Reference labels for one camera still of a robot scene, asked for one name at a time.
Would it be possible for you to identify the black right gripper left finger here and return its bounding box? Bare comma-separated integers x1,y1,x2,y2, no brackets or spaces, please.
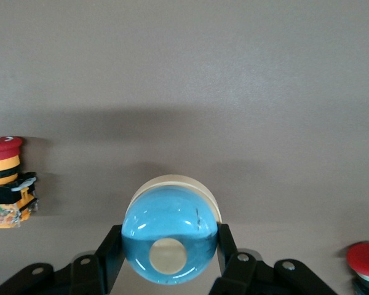
0,224,125,295

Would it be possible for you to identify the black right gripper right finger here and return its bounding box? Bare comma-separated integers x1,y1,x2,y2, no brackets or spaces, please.
208,223,339,295

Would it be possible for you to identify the blue dome call bell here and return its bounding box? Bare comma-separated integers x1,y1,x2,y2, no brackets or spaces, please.
121,174,223,285

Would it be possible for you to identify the red mushroom push button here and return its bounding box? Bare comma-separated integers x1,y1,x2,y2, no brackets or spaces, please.
346,242,369,295

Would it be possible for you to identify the orange emergency stop button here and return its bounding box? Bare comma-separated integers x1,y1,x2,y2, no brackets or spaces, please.
0,136,39,229

